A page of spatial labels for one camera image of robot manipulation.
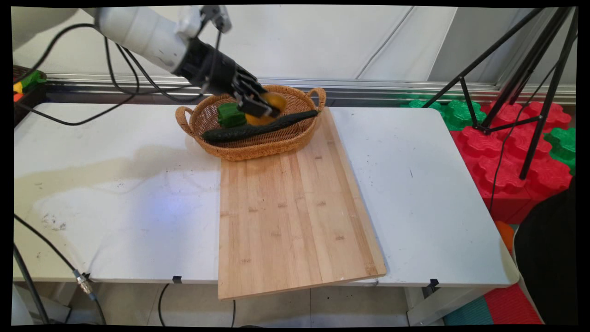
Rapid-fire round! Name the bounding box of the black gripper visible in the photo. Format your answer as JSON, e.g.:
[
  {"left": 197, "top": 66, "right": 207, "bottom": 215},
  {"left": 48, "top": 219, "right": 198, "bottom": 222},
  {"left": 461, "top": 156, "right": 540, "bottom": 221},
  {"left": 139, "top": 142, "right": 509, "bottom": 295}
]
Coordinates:
[{"left": 173, "top": 38, "right": 280, "bottom": 119}]

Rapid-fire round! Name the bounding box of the orange fruit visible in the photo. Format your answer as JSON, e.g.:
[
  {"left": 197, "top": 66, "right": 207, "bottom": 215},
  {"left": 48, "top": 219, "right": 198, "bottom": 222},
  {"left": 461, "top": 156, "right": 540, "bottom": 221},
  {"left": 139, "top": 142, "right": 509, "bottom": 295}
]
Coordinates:
[{"left": 244, "top": 91, "right": 287, "bottom": 126}]

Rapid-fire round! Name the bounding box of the green bell pepper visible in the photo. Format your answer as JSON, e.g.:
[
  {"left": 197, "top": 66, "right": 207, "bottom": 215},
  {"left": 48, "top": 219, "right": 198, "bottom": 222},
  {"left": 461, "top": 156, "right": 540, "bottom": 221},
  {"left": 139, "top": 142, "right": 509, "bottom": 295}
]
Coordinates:
[{"left": 217, "top": 102, "right": 247, "bottom": 129}]

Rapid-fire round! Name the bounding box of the long dark green cucumber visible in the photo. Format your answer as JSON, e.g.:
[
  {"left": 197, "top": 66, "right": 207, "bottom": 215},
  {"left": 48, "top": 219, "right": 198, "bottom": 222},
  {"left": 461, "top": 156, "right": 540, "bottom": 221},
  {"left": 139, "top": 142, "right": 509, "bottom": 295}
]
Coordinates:
[{"left": 202, "top": 109, "right": 319, "bottom": 143}]

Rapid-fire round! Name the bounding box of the bamboo wooden cutting board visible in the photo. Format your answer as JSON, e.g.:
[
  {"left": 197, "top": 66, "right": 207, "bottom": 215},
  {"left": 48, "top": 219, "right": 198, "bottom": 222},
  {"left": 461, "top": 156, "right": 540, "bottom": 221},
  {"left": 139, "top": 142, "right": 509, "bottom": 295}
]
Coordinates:
[{"left": 218, "top": 107, "right": 387, "bottom": 301}]

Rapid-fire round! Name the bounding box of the green foam block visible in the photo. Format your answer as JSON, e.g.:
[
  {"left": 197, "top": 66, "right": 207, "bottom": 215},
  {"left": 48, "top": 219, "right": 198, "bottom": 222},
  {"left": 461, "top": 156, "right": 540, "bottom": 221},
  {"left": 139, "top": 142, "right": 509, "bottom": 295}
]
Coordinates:
[
  {"left": 544, "top": 128, "right": 577, "bottom": 176},
  {"left": 401, "top": 99, "right": 487, "bottom": 131}
]

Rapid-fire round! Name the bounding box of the black crate with toys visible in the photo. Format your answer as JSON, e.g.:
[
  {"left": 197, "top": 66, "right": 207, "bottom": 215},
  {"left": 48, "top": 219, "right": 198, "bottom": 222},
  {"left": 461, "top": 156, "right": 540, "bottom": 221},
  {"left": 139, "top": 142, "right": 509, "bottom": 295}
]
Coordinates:
[{"left": 13, "top": 65, "right": 47, "bottom": 127}]

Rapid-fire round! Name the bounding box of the large red foam block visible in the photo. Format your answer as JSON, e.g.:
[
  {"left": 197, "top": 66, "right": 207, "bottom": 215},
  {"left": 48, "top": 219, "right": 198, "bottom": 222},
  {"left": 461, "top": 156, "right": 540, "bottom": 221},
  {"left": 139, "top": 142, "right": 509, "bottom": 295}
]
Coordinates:
[{"left": 449, "top": 101, "right": 572, "bottom": 224}]

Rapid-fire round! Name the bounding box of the black tripod stand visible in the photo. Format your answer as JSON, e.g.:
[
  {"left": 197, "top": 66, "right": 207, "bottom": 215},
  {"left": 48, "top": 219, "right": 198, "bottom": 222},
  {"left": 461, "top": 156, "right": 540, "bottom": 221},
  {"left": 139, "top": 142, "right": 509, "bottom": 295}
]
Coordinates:
[{"left": 422, "top": 7, "right": 579, "bottom": 180}]

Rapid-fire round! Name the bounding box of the teal floor mat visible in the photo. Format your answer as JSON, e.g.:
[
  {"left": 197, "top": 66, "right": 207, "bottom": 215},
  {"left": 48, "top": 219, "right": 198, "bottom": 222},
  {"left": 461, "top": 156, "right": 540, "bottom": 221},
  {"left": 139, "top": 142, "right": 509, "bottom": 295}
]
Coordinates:
[{"left": 442, "top": 295, "right": 494, "bottom": 326}]

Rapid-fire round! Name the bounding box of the red floor mat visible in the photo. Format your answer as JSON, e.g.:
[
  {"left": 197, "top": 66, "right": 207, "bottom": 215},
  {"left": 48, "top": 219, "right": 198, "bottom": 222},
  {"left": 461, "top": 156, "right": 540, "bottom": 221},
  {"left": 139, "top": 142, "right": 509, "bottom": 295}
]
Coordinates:
[{"left": 484, "top": 284, "right": 544, "bottom": 326}]

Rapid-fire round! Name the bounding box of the black rounded chair back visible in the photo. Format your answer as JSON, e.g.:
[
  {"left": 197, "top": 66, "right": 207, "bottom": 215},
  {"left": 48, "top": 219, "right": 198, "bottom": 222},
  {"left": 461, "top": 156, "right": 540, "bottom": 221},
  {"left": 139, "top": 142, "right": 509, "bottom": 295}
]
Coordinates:
[{"left": 513, "top": 178, "right": 578, "bottom": 326}]

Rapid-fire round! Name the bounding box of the woven wicker basket with handles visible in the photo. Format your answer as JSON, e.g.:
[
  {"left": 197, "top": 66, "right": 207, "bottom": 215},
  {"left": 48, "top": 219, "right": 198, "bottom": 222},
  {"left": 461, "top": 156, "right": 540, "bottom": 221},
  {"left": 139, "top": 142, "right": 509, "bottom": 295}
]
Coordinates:
[{"left": 175, "top": 84, "right": 327, "bottom": 161}]

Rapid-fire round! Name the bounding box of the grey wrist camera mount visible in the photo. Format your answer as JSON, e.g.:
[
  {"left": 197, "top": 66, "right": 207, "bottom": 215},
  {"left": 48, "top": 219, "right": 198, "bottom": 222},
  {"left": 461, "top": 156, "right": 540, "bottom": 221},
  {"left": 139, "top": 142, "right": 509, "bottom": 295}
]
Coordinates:
[{"left": 177, "top": 6, "right": 232, "bottom": 40}]

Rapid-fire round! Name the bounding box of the aluminium rail behind table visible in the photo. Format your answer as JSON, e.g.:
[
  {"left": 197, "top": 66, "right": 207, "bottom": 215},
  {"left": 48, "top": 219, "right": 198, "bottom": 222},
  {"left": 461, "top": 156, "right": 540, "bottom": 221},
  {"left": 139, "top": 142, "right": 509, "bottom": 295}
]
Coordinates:
[{"left": 46, "top": 74, "right": 577, "bottom": 106}]

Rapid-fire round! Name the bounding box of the black cable hanging from arm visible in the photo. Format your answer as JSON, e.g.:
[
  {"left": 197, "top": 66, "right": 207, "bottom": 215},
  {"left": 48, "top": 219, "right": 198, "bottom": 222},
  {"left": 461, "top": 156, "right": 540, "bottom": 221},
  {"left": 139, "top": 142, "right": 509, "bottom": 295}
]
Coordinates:
[{"left": 14, "top": 23, "right": 206, "bottom": 126}]

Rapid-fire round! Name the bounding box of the thin black cable under table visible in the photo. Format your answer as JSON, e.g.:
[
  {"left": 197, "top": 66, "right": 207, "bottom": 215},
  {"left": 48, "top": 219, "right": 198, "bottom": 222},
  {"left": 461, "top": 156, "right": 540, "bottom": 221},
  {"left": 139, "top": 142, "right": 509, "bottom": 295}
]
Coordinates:
[{"left": 158, "top": 284, "right": 171, "bottom": 327}]

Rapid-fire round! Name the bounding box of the thin black tripod cable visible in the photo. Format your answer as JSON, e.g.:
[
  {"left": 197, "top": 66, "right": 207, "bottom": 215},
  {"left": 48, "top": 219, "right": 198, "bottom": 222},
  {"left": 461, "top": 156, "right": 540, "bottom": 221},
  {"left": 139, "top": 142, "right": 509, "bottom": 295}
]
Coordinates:
[{"left": 489, "top": 60, "right": 561, "bottom": 213}]

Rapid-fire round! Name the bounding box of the black cable with metal connector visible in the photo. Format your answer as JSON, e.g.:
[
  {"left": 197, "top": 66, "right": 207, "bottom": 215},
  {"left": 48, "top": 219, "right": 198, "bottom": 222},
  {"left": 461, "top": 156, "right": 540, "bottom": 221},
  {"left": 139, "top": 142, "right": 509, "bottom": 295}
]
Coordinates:
[{"left": 14, "top": 214, "right": 106, "bottom": 326}]

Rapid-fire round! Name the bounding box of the thick black cable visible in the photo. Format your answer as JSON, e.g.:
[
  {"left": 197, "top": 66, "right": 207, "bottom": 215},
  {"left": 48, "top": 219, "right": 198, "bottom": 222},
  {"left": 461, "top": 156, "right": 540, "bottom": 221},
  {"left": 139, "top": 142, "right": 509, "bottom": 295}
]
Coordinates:
[{"left": 14, "top": 244, "right": 51, "bottom": 326}]

